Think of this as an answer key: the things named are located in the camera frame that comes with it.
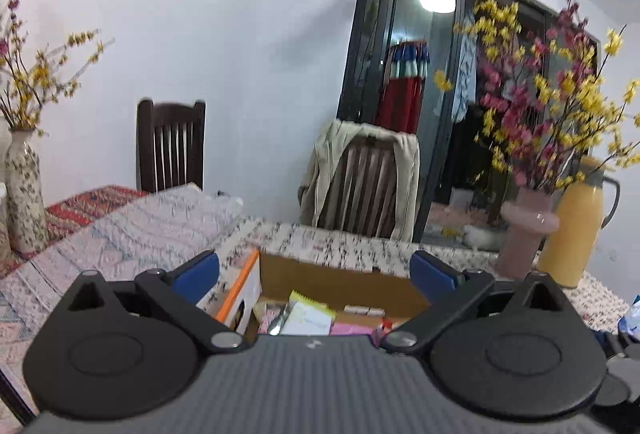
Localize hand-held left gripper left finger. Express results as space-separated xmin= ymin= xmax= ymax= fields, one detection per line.
xmin=52 ymin=250 xmax=251 ymax=355

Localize red patterned cloth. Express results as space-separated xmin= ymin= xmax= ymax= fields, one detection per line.
xmin=44 ymin=185 xmax=147 ymax=241

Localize orange cardboard box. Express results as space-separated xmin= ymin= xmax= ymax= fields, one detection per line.
xmin=215 ymin=249 xmax=434 ymax=346

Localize hanging red garment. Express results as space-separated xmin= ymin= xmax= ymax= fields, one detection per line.
xmin=376 ymin=40 xmax=432 ymax=135

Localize blue and white plastic bag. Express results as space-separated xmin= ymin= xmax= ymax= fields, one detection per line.
xmin=617 ymin=295 xmax=640 ymax=341

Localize hanging pale blue garment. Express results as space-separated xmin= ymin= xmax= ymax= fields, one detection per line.
xmin=451 ymin=16 xmax=479 ymax=125

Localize pink snack packet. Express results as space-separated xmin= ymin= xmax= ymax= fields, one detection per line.
xmin=329 ymin=322 xmax=377 ymax=336

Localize pink glass vase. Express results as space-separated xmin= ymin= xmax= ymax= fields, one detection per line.
xmin=499 ymin=186 xmax=561 ymax=283

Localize dark framed glass sliding door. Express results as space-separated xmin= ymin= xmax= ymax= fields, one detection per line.
xmin=337 ymin=0 xmax=601 ymax=245

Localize thin yellow flower branches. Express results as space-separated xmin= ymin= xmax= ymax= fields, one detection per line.
xmin=0 ymin=0 xmax=115 ymax=135

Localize brown slatted wooden chair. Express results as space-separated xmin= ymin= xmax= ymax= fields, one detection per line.
xmin=320 ymin=136 xmax=401 ymax=239

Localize beige jacket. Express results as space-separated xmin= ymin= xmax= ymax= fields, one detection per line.
xmin=299 ymin=118 xmax=422 ymax=243

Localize silver foil snack packet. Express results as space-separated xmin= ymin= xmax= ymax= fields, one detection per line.
xmin=266 ymin=304 xmax=292 ymax=336

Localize floral ceramic vase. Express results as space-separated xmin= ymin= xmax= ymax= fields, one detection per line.
xmin=4 ymin=129 xmax=50 ymax=260

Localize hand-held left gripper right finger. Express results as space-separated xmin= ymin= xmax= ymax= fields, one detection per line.
xmin=380 ymin=250 xmax=581 ymax=355

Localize grey patterned quilt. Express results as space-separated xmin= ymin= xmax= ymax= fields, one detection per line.
xmin=0 ymin=183 xmax=244 ymax=365

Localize yellow and pink blossom branches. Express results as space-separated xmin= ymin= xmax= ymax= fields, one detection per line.
xmin=434 ymin=0 xmax=640 ymax=193

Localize yellow thermos jug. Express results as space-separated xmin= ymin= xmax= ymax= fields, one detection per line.
xmin=537 ymin=157 xmax=622 ymax=290

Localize pale green snack packet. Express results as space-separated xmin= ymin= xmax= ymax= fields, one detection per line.
xmin=279 ymin=291 xmax=337 ymax=336

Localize dark wooden chair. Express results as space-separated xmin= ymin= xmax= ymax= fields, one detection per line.
xmin=136 ymin=98 xmax=207 ymax=193

